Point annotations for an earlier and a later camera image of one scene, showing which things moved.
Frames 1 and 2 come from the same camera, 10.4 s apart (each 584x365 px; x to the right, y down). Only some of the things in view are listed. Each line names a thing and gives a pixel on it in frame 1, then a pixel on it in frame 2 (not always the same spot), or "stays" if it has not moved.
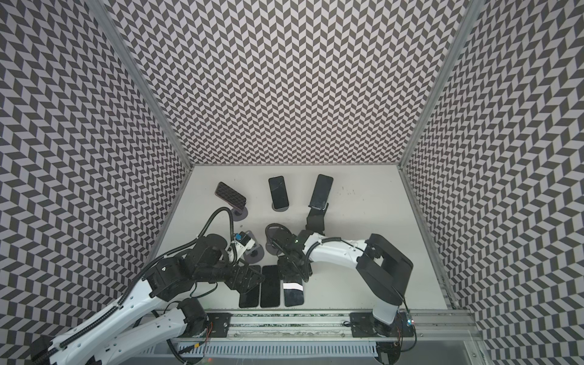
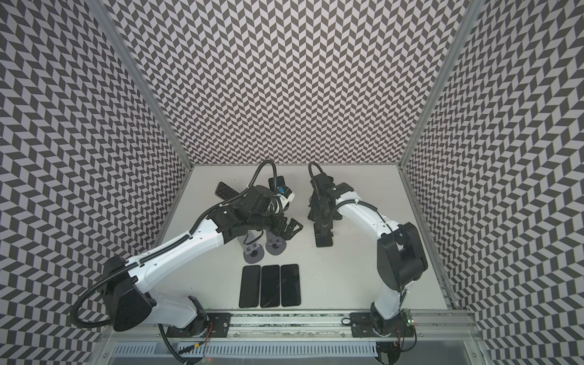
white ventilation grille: [244, 349] stays
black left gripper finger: [249, 280] → [290, 232]
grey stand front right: [274, 232] stays
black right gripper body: [285, 268] → [320, 211]
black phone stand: [252, 298] stays
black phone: [270, 287] stays
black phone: [293, 293] stays
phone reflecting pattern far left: [230, 195] stays
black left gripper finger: [241, 271] → [280, 224]
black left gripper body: [214, 274] → [267, 221]
